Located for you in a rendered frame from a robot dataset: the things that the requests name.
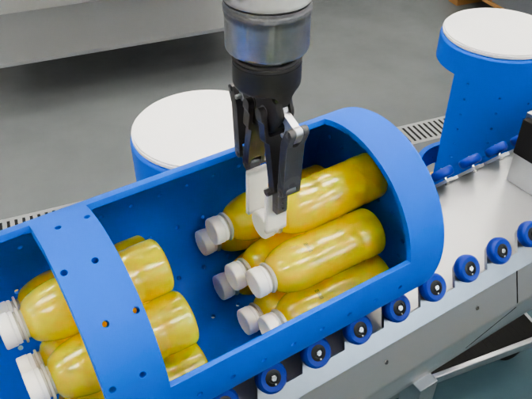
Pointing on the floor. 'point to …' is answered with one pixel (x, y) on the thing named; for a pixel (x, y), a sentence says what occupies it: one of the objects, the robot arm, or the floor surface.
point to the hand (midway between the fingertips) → (266, 199)
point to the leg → (420, 389)
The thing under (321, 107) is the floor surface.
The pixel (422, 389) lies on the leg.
